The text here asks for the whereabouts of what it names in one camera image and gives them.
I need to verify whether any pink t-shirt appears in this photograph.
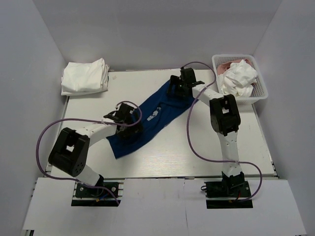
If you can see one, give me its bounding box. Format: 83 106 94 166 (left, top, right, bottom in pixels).
217 59 255 76

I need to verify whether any crumpled white t-shirt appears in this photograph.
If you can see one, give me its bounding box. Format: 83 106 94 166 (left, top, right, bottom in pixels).
217 71 258 97

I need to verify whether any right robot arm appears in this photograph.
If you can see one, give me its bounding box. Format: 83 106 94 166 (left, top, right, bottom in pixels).
167 67 245 196

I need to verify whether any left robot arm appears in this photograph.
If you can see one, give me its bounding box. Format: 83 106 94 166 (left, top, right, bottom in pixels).
48 101 143 196

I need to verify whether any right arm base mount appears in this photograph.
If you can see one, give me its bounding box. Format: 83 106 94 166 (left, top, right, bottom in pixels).
201 172 253 209

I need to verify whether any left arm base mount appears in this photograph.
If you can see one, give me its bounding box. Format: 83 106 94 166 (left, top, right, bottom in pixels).
71 180 124 207

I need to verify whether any blue Mickey print t-shirt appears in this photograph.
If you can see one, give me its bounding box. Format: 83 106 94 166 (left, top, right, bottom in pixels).
107 82 194 159

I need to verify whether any folded white t-shirt stack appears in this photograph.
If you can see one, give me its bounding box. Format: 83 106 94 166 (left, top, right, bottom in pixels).
61 58 110 96

